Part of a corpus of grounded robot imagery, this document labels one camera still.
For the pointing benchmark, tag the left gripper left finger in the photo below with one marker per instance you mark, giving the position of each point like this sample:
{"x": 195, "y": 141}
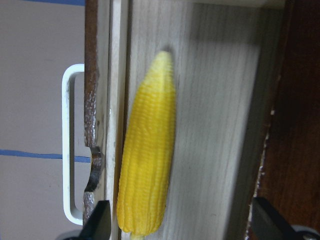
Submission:
{"x": 98, "y": 226}

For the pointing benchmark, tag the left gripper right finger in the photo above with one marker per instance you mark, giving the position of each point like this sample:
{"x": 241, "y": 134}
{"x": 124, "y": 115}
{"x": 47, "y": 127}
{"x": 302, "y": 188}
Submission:
{"x": 268, "y": 224}

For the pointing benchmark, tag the yellow toy corn cob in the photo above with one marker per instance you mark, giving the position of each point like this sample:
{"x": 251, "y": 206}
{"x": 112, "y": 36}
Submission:
{"x": 148, "y": 151}

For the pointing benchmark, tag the wooden drawer with white handle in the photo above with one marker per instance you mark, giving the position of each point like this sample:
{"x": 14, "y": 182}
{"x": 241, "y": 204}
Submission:
{"x": 224, "y": 54}

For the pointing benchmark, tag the dark wooden drawer box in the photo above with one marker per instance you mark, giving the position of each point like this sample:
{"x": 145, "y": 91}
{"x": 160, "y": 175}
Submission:
{"x": 289, "y": 170}

